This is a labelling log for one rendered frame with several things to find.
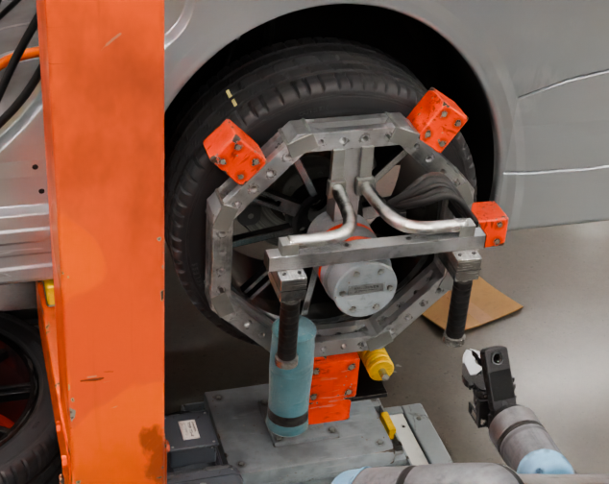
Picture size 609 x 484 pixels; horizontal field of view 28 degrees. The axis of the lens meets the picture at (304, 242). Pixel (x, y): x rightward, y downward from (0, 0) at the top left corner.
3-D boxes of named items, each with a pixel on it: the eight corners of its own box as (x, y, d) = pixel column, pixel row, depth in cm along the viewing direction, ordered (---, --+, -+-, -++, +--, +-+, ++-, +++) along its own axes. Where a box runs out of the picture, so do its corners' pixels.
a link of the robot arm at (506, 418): (499, 424, 207) (550, 415, 209) (488, 407, 211) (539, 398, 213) (495, 464, 211) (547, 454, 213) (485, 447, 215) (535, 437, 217)
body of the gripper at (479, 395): (465, 409, 226) (489, 449, 216) (467, 372, 221) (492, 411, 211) (503, 402, 227) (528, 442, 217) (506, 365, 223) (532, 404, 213)
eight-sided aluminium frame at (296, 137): (440, 323, 269) (475, 104, 240) (451, 341, 264) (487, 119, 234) (202, 353, 255) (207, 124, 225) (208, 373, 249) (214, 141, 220)
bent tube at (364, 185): (436, 185, 241) (443, 138, 235) (475, 236, 225) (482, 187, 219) (353, 193, 236) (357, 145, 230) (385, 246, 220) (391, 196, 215)
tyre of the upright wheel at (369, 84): (436, 6, 254) (129, 68, 243) (480, 52, 236) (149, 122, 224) (442, 257, 292) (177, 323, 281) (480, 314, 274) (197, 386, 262)
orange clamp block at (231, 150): (258, 143, 232) (227, 116, 227) (269, 163, 226) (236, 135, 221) (232, 168, 233) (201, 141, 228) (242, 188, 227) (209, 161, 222)
